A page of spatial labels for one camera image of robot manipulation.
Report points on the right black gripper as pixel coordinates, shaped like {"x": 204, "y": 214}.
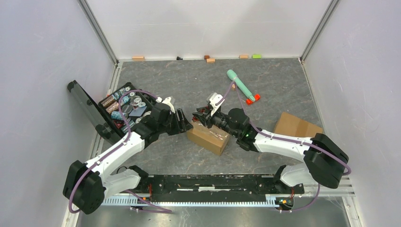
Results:
{"x": 209, "y": 118}

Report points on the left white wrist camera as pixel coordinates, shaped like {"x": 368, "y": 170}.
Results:
{"x": 169, "y": 101}

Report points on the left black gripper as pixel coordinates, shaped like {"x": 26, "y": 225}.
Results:
{"x": 181, "y": 126}

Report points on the brown cardboard express box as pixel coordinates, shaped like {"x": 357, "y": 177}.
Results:
{"x": 212, "y": 139}

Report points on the flat brown cardboard box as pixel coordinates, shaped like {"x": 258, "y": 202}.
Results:
{"x": 291, "y": 125}

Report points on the tan block far left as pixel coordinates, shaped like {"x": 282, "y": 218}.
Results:
{"x": 138, "y": 58}

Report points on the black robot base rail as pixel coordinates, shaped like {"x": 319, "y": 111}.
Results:
{"x": 213, "y": 188}

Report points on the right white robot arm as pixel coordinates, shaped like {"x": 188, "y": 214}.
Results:
{"x": 322, "y": 160}

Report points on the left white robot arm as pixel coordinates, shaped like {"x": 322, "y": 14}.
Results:
{"x": 89, "y": 183}

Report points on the red box cutter knife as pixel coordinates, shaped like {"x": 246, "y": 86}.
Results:
{"x": 208, "y": 117}

